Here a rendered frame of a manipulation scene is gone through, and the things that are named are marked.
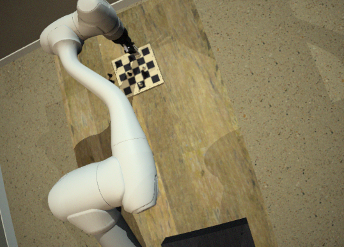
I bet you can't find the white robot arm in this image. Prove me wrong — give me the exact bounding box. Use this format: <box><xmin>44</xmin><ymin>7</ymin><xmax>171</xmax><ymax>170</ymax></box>
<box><xmin>40</xmin><ymin>0</ymin><xmax>159</xmax><ymax>247</ymax></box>

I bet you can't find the wooden chessboard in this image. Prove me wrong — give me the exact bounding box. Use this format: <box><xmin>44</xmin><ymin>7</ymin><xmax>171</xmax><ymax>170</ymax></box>
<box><xmin>112</xmin><ymin>44</ymin><xmax>164</xmax><ymax>98</ymax></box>

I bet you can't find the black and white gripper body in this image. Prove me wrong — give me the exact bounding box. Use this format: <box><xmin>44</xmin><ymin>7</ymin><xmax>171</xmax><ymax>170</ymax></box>
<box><xmin>112</xmin><ymin>29</ymin><xmax>128</xmax><ymax>47</ymax></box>

